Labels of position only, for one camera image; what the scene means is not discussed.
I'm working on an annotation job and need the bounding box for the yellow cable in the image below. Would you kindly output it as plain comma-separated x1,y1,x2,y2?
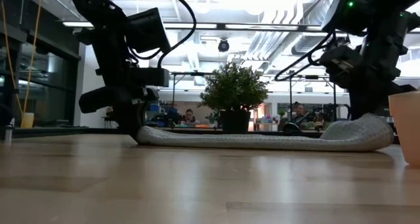
0,0,43,115

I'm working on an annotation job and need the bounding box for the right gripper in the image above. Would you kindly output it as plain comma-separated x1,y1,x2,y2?
319,30,418,120

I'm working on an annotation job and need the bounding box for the person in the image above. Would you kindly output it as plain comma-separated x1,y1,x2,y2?
291,101,309,123
181,108,199,125

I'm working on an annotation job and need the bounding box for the grey microfiber towel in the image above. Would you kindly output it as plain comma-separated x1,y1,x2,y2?
135,112,395,153

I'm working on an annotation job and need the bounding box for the potted plant in black pot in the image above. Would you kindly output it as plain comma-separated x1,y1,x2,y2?
197,61,270,135

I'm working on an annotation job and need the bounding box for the small grey bottle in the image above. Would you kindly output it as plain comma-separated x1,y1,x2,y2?
3,118,14,143

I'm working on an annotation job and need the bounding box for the orange plastic bin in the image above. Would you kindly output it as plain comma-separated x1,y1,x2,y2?
388,90,420,169

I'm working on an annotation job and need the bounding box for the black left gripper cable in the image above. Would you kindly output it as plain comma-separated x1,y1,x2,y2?
127,0,198,70

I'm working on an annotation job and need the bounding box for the black background stand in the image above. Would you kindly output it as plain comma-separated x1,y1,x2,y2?
262,74,352,120
169,71,214,110

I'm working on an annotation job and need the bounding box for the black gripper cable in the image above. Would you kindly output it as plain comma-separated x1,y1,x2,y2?
274,29,338,83
127,0,198,70

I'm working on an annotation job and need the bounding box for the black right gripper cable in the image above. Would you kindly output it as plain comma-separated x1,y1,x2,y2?
274,29,338,83

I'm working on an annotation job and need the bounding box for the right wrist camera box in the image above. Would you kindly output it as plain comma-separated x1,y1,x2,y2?
320,0,374,37

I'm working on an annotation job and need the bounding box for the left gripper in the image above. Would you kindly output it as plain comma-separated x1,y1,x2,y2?
78,67,171,141

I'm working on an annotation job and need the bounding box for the black hanging dome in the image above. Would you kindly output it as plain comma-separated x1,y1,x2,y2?
217,38,231,53

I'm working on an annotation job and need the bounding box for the pale yellow cup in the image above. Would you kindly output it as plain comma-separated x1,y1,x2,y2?
20,112,35,129

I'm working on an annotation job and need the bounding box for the black ceiling light rail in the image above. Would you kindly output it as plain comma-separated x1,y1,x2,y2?
62,20,420,34

